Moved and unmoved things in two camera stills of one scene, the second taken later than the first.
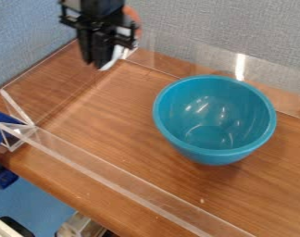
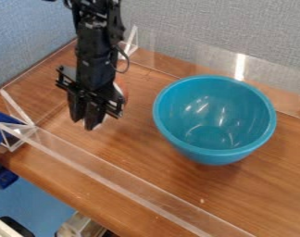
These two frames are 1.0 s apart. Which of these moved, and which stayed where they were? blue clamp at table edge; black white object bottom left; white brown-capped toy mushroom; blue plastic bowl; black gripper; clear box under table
Moved: white brown-capped toy mushroom; black gripper
Stayed: blue clamp at table edge; clear box under table; black white object bottom left; blue plastic bowl
